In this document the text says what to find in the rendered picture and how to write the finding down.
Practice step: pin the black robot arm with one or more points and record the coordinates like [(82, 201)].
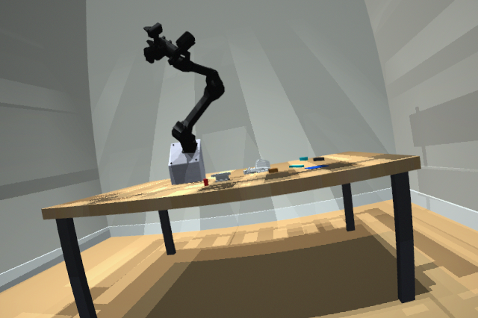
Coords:
[(182, 131)]

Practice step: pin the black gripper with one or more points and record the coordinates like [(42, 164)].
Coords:
[(154, 32)]

